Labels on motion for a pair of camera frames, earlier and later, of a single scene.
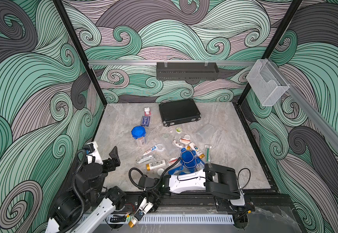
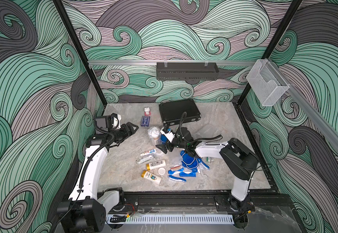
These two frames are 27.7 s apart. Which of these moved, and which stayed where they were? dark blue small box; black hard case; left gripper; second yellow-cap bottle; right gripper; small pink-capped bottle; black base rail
Moved: left gripper; right gripper
Stayed: black hard case; small pink-capped bottle; black base rail; dark blue small box; second yellow-cap bottle
